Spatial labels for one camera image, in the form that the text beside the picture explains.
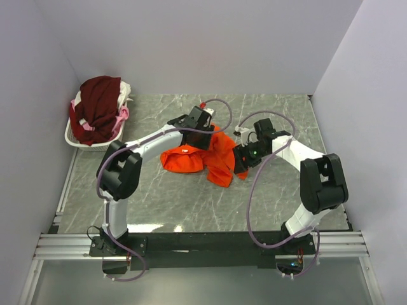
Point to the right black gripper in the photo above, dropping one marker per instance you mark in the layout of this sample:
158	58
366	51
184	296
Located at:
240	152

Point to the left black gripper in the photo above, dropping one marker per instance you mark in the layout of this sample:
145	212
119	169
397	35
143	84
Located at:
205	144

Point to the orange t-shirt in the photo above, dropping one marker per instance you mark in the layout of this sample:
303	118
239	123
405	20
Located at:
218	159

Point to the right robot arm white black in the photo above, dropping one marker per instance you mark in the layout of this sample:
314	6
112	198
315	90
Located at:
322	181

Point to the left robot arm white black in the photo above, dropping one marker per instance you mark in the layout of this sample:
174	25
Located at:
120	170

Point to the pink garment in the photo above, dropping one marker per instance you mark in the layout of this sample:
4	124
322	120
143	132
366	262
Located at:
122	116

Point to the white garment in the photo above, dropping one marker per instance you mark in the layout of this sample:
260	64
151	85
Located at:
123	97

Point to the dark red t-shirt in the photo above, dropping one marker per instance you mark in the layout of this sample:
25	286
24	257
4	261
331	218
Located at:
99	107

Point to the black base beam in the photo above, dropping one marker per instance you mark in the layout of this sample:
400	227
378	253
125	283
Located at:
193	250

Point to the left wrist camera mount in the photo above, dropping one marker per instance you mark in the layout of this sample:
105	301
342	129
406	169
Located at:
210	111

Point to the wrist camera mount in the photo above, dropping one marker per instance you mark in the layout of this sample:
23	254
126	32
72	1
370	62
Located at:
245	135
210	111

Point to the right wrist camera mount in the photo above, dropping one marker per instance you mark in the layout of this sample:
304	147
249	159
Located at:
245	135

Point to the aluminium rail frame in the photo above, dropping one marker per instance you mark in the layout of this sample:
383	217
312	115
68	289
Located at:
168	202

